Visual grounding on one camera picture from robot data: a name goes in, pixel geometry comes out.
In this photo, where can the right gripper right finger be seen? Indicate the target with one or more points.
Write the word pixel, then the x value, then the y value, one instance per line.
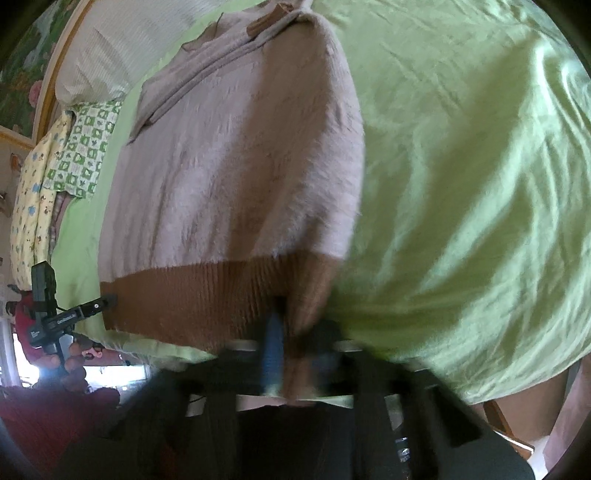
pixel 399 410

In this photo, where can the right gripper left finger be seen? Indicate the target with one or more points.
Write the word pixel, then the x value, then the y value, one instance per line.
pixel 251 366

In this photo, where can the beige knitted sweater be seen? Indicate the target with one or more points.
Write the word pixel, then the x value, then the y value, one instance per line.
pixel 236 194

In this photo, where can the red sleeve forearm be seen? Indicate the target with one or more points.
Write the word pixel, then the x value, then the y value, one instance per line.
pixel 42 423

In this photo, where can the person's left hand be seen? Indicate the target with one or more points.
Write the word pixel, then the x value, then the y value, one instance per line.
pixel 69 374

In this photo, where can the yellow cartoon print pillow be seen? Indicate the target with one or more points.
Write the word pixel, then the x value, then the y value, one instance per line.
pixel 34 204

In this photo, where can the green white patterned pillow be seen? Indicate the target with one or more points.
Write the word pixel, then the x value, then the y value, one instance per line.
pixel 79 160

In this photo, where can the white striped pillow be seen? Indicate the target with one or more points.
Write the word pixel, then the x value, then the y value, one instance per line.
pixel 117 42

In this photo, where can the golden headboard frame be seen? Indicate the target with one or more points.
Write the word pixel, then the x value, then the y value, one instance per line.
pixel 47 97

